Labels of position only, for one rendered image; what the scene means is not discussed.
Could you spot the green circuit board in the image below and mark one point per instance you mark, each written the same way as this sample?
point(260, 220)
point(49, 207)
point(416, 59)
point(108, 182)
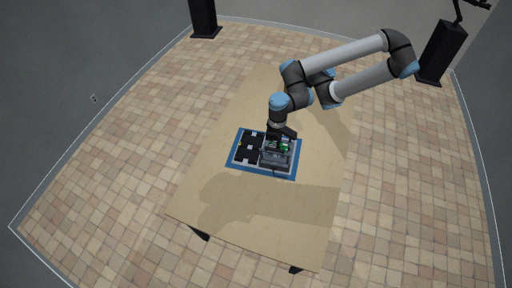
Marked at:
point(283, 146)

